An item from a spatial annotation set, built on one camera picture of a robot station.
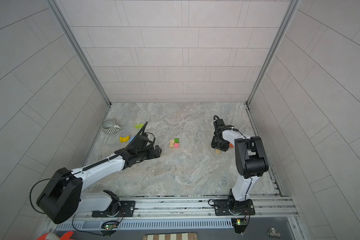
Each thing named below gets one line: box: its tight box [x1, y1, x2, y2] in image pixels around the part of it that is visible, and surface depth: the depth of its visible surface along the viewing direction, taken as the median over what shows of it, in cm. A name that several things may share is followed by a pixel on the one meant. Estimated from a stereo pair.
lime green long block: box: [135, 123, 144, 129], surface depth 106 cm
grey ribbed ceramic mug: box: [101, 119, 121, 135], surface depth 98 cm
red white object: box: [36, 231, 74, 240], surface depth 61 cm
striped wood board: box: [143, 231, 198, 240], surface depth 64 cm
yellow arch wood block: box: [119, 135, 130, 143], surface depth 96 cm
